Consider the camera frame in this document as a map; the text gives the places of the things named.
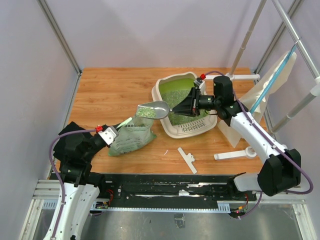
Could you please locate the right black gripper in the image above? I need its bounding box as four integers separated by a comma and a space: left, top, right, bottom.
173, 87, 221, 117

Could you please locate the metal litter scoop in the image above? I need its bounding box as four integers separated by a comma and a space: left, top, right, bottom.
135, 100, 172, 120

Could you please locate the green cat litter bag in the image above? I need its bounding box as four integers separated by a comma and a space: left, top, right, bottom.
108, 115, 157, 157

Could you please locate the white plastic bag clip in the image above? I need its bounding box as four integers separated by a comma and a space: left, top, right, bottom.
177, 147, 197, 174

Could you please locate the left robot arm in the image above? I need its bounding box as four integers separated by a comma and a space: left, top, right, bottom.
44, 127, 119, 240

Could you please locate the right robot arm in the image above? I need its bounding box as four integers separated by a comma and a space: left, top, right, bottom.
172, 75, 301, 200

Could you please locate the beige green litter box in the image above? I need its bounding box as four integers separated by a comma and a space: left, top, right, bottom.
151, 71, 218, 139

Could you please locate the black cloth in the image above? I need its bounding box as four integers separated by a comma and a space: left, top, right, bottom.
53, 131, 92, 171

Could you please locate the white metal drying rack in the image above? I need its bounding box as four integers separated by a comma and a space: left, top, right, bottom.
199, 0, 320, 161

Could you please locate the teal clothes hanger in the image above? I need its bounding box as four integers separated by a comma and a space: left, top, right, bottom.
249, 38, 301, 114

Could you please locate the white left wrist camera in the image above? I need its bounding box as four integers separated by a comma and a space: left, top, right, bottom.
97, 126, 119, 147

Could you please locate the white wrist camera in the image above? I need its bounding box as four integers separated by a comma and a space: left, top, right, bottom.
193, 77, 206, 95
97, 126, 119, 147

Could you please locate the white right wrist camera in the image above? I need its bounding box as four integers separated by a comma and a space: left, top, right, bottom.
193, 77, 206, 95

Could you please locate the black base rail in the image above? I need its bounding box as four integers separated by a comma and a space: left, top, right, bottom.
88, 172, 263, 216

